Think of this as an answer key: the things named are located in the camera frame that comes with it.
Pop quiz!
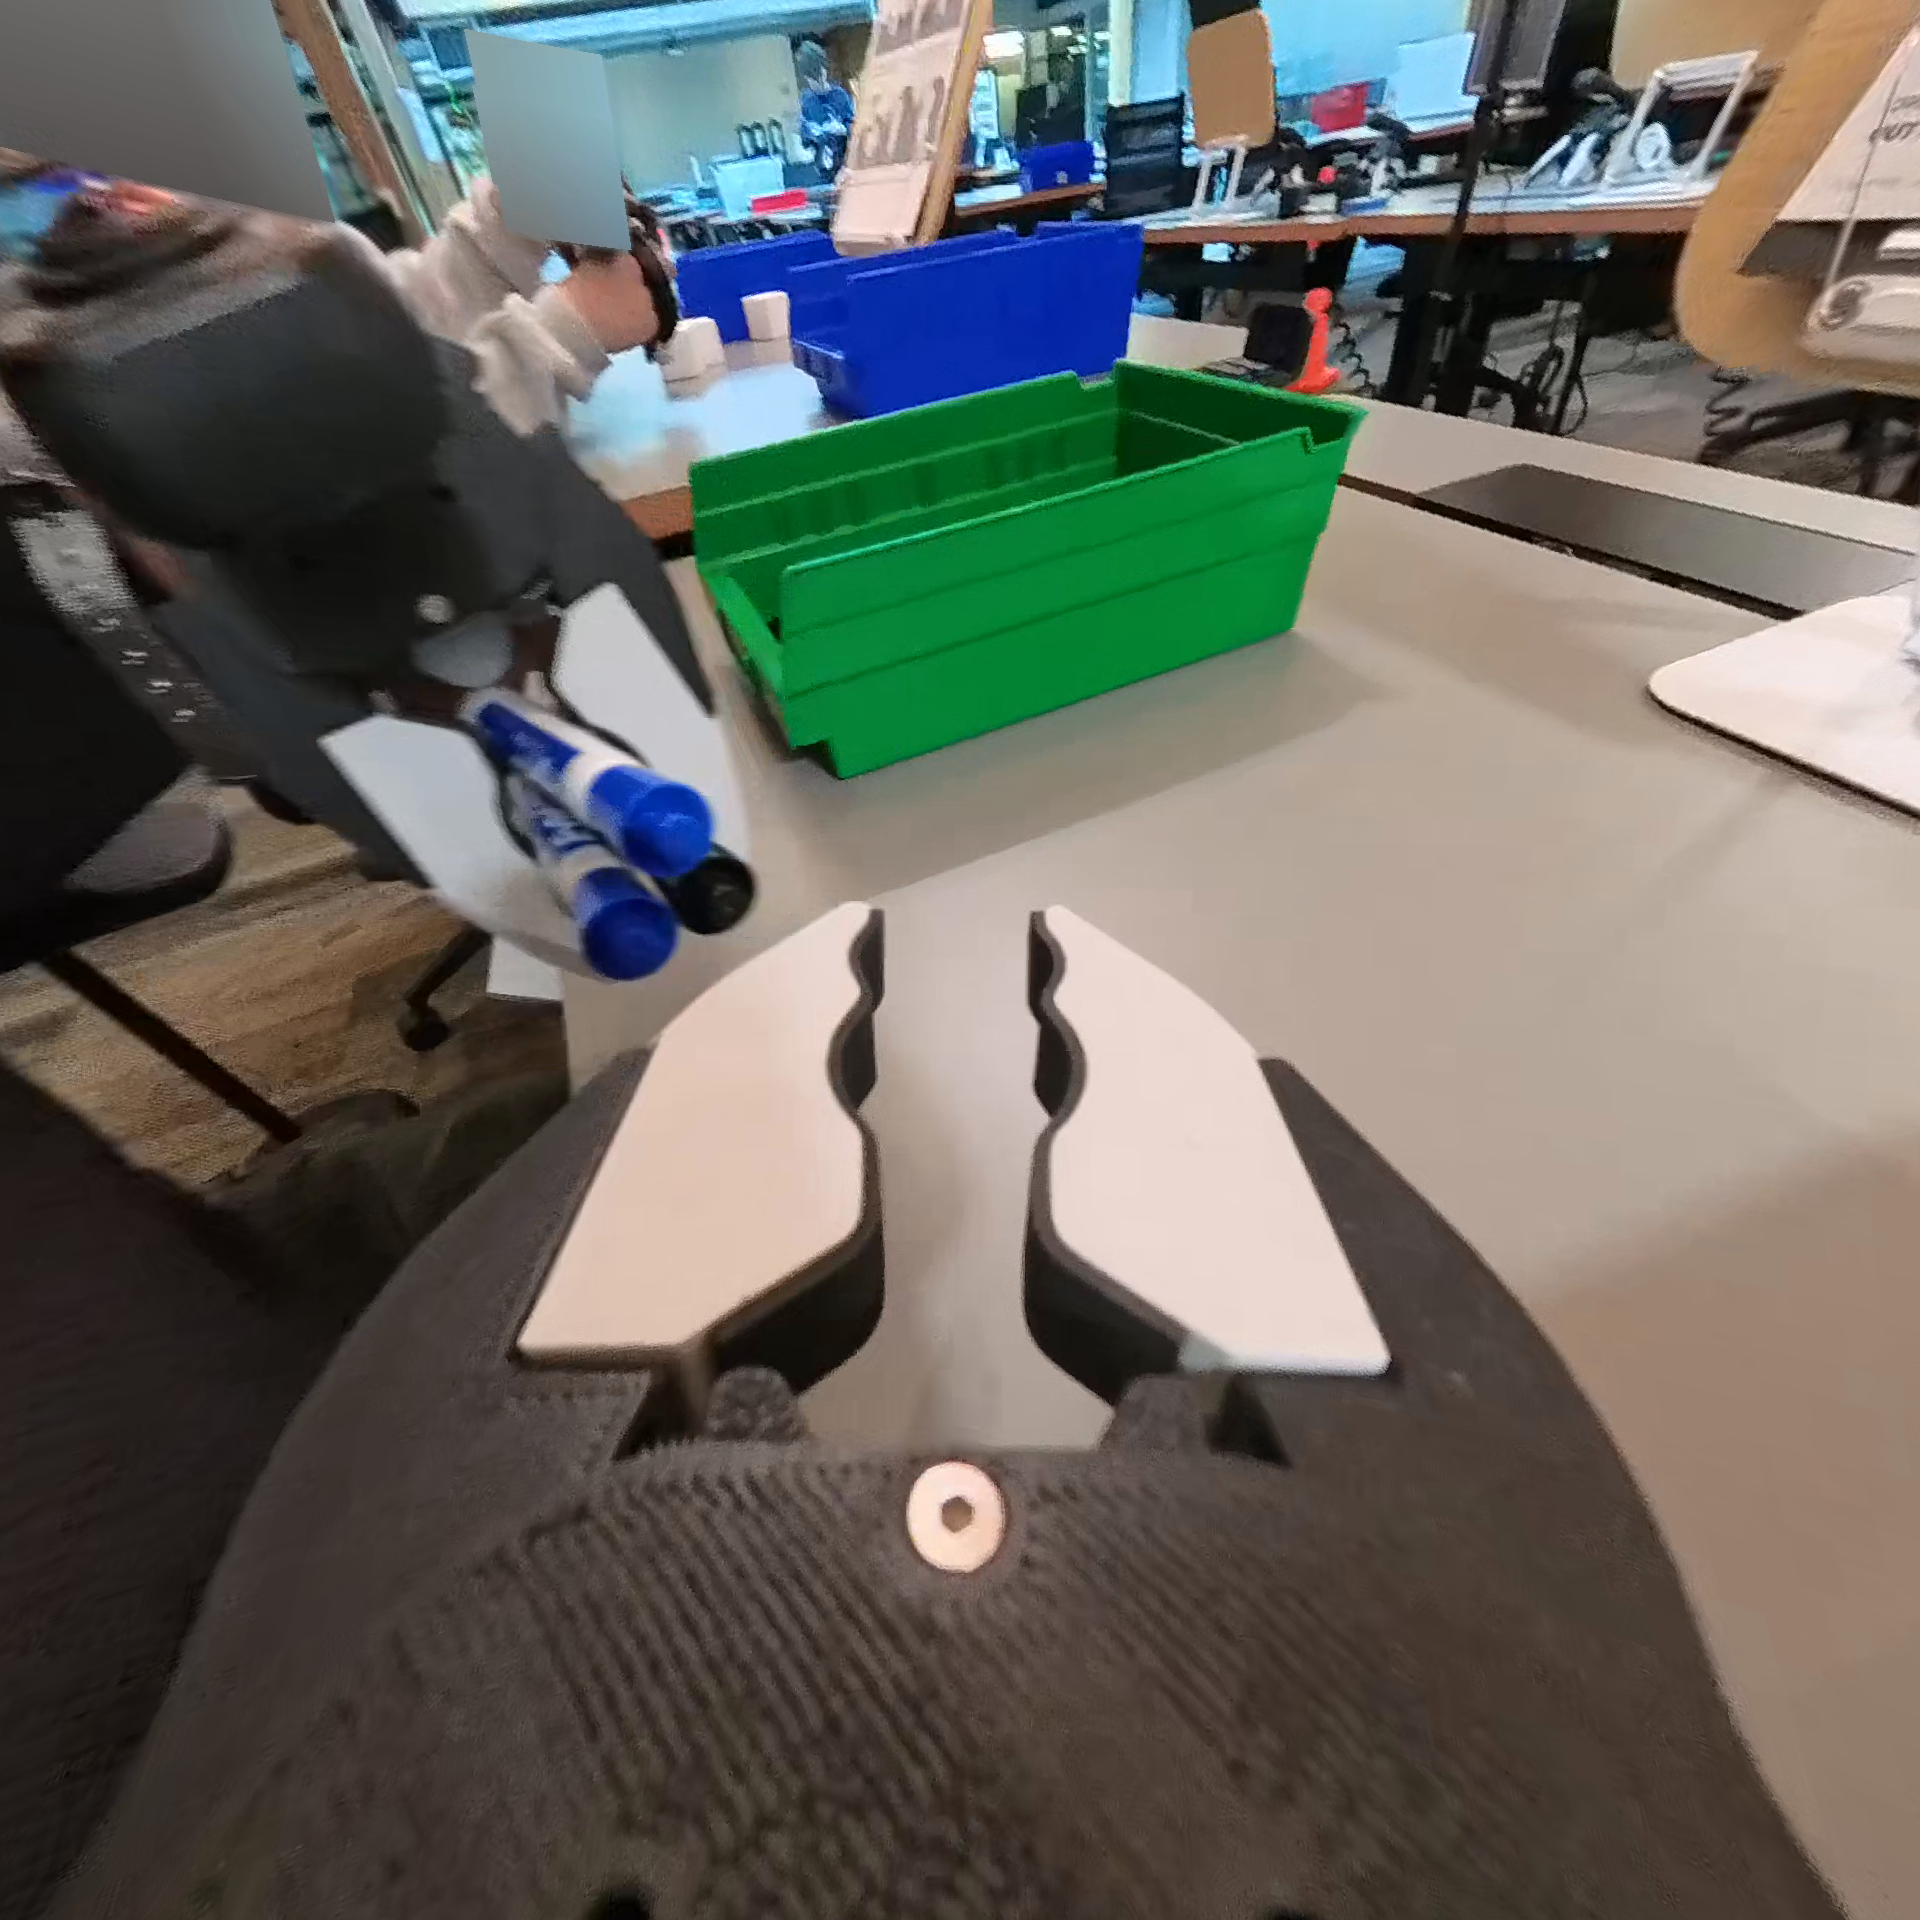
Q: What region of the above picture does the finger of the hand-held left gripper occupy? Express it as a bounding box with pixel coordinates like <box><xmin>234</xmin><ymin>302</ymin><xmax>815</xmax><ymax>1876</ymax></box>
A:
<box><xmin>320</xmin><ymin>717</ymin><xmax>595</xmax><ymax>975</ymax></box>
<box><xmin>551</xmin><ymin>583</ymin><xmax>752</xmax><ymax>903</ymax></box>

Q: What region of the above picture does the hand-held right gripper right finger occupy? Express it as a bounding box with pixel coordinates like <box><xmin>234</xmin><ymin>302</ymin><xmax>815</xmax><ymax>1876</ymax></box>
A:
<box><xmin>1025</xmin><ymin>903</ymin><xmax>1395</xmax><ymax>1413</ymax></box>

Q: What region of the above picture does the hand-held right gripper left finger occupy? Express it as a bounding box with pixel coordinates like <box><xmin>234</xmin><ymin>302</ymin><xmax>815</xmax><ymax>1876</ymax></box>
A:
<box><xmin>515</xmin><ymin>901</ymin><xmax>890</xmax><ymax>1404</ymax></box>

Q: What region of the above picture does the blue dry erase marker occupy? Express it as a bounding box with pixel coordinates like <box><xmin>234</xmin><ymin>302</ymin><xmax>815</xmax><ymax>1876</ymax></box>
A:
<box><xmin>504</xmin><ymin>779</ymin><xmax>681</xmax><ymax>985</ymax></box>
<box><xmin>458</xmin><ymin>689</ymin><xmax>718</xmax><ymax>881</ymax></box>

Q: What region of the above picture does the black dry erase marker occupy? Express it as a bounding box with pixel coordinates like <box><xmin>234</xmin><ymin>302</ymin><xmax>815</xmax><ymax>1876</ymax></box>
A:
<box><xmin>657</xmin><ymin>843</ymin><xmax>758</xmax><ymax>936</ymax></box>

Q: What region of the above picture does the green plastic bin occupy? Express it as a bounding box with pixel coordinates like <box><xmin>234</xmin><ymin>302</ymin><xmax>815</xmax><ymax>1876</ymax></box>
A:
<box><xmin>691</xmin><ymin>359</ymin><xmax>1369</xmax><ymax>782</ymax></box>

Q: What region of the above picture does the pale wooden-edged desk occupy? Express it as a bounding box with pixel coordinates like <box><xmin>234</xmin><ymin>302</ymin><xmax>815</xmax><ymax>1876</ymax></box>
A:
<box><xmin>568</xmin><ymin>335</ymin><xmax>842</xmax><ymax>543</ymax></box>

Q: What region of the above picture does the grey desk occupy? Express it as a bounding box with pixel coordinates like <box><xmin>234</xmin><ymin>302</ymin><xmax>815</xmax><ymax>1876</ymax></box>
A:
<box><xmin>563</xmin><ymin>316</ymin><xmax>1920</xmax><ymax>1920</ymax></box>

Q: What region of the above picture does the silver wristwatch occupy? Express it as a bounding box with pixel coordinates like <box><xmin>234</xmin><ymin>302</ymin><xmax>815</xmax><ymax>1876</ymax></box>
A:
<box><xmin>23</xmin><ymin>503</ymin><xmax>226</xmax><ymax>758</ymax></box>

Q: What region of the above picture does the large blue plastic bin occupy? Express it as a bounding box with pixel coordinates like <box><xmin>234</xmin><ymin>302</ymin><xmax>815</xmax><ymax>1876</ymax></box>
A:
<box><xmin>786</xmin><ymin>221</ymin><xmax>1145</xmax><ymax>422</ymax></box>

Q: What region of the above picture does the brown board document stand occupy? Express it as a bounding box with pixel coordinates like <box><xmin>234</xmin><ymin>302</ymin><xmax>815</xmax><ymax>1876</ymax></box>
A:
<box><xmin>831</xmin><ymin>0</ymin><xmax>994</xmax><ymax>256</ymax></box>

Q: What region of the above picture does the black mesh office chair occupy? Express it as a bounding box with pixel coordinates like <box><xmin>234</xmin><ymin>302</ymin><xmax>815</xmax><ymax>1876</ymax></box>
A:
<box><xmin>1103</xmin><ymin>95</ymin><xmax>1199</xmax><ymax>221</ymax></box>

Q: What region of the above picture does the white document stand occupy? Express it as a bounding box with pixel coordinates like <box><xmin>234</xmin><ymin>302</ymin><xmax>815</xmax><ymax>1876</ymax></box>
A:
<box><xmin>1649</xmin><ymin>0</ymin><xmax>1920</xmax><ymax>823</ymax></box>

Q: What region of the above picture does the black tripod stand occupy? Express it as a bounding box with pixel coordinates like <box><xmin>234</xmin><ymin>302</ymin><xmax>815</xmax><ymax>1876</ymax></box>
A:
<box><xmin>1389</xmin><ymin>0</ymin><xmax>1562</xmax><ymax>409</ymax></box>

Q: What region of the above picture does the printed instruction sheet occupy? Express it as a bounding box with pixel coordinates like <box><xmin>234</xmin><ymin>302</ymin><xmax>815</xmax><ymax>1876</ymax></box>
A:
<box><xmin>1741</xmin><ymin>30</ymin><xmax>1920</xmax><ymax>281</ymax></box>

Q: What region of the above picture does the dark desk cable cover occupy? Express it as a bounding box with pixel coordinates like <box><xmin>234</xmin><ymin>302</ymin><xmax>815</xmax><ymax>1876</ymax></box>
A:
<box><xmin>1417</xmin><ymin>462</ymin><xmax>1920</xmax><ymax>619</ymax></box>

